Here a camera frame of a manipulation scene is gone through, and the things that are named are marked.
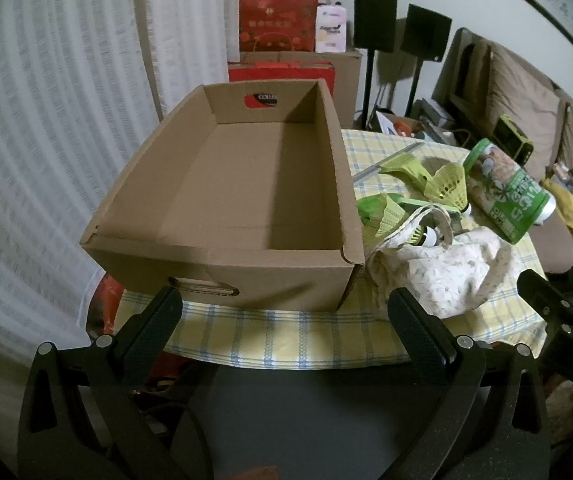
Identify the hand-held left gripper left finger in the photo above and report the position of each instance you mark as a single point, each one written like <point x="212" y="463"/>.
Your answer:
<point x="159" y="320"/>

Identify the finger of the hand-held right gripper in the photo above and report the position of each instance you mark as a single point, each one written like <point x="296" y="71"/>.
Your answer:
<point x="541" y="295"/>

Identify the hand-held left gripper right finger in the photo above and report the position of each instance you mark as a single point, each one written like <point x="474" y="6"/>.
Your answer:
<point x="414" y="325"/>

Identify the cream floral cloth bag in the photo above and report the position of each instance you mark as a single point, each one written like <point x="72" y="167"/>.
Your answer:
<point x="446" y="270"/>

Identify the yellow cloth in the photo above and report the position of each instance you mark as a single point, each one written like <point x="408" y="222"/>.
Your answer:
<point x="566" y="205"/>

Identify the green printed canister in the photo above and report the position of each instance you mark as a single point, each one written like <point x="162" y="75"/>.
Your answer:
<point x="511" y="195"/>

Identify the yellow blue checked tablecloth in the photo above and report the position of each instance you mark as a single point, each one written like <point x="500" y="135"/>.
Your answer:
<point x="276" y="335"/>

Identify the light green plastic bar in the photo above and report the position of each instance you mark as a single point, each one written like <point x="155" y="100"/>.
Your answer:
<point x="416" y="204"/>

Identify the green black device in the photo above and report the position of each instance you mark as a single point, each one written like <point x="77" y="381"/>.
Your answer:
<point x="513" y="137"/>

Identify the cardboard box with papers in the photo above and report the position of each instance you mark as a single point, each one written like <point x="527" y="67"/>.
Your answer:
<point x="399" y="124"/>

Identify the brown sofa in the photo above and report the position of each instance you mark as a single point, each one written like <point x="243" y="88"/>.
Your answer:
<point x="521" y="90"/>

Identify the white sheer curtain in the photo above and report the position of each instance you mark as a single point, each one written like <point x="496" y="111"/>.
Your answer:
<point x="41" y="110"/>

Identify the large brown cardboard box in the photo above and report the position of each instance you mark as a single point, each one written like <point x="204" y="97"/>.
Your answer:
<point x="349" y="85"/>

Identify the red printed box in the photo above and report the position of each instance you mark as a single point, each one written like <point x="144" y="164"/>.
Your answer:
<point x="266" y="72"/>

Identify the black speaker on stand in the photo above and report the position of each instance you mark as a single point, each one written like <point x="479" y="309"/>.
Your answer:
<point x="426" y="30"/>
<point x="375" y="20"/>

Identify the pink white carton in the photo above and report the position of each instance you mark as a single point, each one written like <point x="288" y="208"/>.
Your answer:
<point x="331" y="30"/>

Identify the red gift bag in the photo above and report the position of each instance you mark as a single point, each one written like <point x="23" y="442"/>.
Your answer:
<point x="276" y="20"/>

